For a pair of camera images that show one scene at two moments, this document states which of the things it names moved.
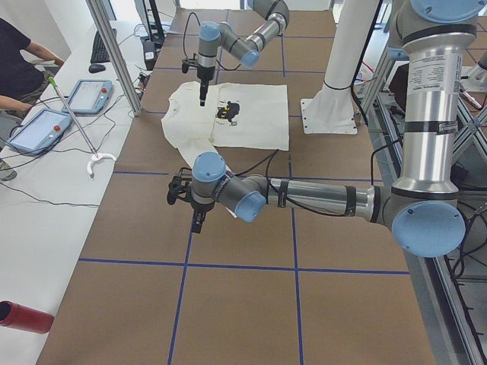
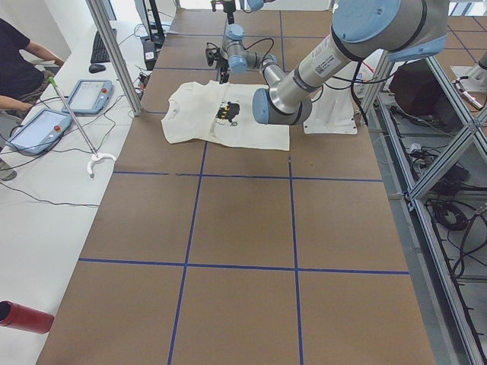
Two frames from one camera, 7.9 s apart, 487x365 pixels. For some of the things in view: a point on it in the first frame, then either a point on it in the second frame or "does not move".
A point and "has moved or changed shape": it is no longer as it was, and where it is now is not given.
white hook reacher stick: (97, 157) does not move
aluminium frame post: (125, 71) does not move
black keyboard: (98, 52) does not move
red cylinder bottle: (25, 318) does not move
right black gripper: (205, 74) -> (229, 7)
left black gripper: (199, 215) -> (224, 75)
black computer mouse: (96, 68) does not move
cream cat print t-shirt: (246, 116) has moved or changed shape
